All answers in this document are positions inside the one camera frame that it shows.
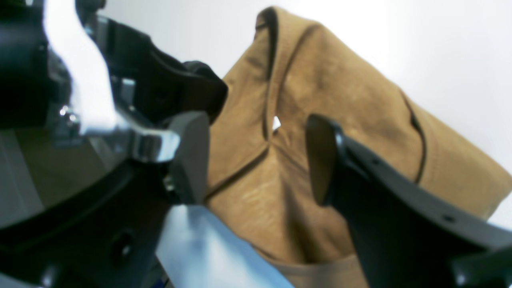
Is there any brown T-shirt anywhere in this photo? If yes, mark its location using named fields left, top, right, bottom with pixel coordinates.
left=205, top=6, right=511, bottom=288

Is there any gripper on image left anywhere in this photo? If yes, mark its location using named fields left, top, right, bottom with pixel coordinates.
left=0, top=0, right=228, bottom=228

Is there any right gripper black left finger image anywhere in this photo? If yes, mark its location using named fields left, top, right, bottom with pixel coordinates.
left=1, top=111, right=210, bottom=288

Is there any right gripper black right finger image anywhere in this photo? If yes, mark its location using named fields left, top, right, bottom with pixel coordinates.
left=306, top=114, right=512, bottom=288

